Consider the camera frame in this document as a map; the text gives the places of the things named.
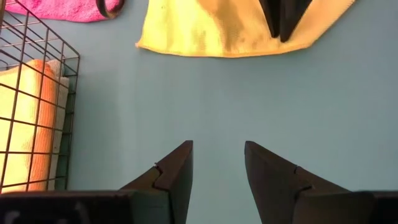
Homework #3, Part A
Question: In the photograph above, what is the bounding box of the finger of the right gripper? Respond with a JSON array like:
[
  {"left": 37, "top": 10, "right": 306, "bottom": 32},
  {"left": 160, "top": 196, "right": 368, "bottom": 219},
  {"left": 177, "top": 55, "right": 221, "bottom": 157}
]
[
  {"left": 259, "top": 0, "right": 280, "bottom": 39},
  {"left": 279, "top": 0, "right": 313, "bottom": 44}
]

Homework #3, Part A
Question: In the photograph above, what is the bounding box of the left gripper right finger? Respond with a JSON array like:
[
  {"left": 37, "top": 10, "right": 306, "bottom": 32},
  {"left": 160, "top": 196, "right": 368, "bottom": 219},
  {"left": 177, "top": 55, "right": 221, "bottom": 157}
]
[{"left": 244, "top": 140, "right": 398, "bottom": 224}]

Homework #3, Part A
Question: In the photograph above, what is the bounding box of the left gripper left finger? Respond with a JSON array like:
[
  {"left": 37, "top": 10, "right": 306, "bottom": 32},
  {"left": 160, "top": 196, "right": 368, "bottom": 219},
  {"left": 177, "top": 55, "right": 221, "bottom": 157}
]
[{"left": 0, "top": 139, "right": 194, "bottom": 224}]

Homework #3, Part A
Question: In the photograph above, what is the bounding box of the yellow microfiber towel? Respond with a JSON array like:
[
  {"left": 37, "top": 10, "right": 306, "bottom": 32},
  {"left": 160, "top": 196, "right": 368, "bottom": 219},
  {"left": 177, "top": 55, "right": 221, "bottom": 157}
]
[{"left": 136, "top": 0, "right": 357, "bottom": 59}]

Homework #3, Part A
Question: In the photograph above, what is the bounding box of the pale green microfiber towel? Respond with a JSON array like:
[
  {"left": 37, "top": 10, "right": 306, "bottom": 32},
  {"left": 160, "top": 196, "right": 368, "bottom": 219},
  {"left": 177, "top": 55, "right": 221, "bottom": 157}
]
[{"left": 46, "top": 58, "right": 71, "bottom": 191}]

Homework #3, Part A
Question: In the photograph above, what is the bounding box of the orange microfiber towel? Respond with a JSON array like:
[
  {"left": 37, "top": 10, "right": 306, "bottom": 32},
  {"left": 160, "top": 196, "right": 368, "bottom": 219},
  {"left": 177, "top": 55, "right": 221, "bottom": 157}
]
[{"left": 0, "top": 58, "right": 62, "bottom": 194}]

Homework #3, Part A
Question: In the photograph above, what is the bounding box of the pink microfiber towel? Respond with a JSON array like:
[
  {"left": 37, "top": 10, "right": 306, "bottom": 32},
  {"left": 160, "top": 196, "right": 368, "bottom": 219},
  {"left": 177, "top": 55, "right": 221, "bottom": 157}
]
[{"left": 4, "top": 0, "right": 125, "bottom": 24}]

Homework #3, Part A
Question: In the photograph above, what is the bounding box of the green table mat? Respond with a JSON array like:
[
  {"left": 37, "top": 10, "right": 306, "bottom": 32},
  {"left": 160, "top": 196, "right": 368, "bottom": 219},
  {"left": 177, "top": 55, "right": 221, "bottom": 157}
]
[{"left": 0, "top": 0, "right": 398, "bottom": 224}]

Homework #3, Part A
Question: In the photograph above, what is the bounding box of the black wire basket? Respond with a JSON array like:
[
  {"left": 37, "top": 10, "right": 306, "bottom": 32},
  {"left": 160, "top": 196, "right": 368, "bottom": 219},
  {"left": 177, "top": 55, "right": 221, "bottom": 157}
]
[{"left": 0, "top": 0, "right": 81, "bottom": 194}]

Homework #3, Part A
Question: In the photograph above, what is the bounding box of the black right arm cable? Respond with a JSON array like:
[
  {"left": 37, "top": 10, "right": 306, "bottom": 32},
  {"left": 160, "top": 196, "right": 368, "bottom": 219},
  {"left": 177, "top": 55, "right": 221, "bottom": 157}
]
[{"left": 95, "top": 0, "right": 126, "bottom": 19}]

